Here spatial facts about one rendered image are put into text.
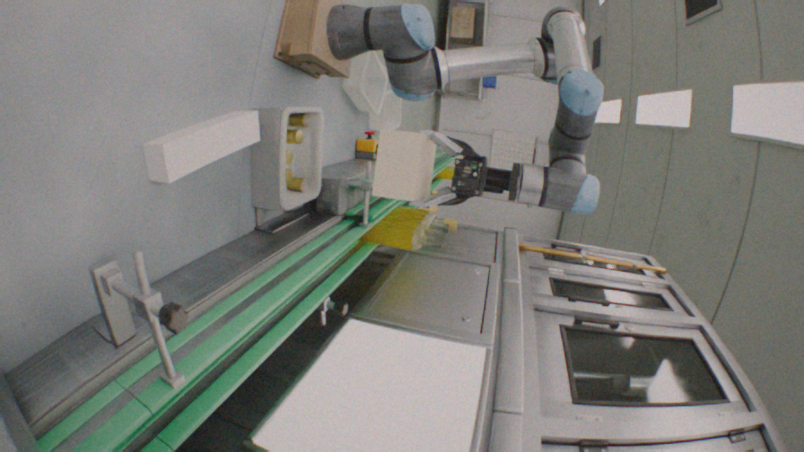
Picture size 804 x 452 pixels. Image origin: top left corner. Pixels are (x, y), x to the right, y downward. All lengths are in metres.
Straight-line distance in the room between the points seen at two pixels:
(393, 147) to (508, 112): 6.20
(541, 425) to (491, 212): 6.46
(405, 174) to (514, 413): 0.47
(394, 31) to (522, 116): 6.05
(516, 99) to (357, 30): 6.06
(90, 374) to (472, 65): 0.97
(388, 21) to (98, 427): 0.88
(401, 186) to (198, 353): 0.43
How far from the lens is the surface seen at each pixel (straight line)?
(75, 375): 0.49
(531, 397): 0.73
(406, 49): 0.85
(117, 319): 0.49
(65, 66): 0.54
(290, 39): 0.84
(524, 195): 0.63
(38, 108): 0.52
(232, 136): 0.66
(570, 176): 0.65
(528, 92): 6.83
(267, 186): 0.78
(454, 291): 0.99
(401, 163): 0.62
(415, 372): 0.69
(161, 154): 0.56
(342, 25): 0.86
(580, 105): 0.61
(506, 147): 6.79
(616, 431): 0.74
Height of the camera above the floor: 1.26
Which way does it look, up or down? 14 degrees down
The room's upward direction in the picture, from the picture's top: 99 degrees clockwise
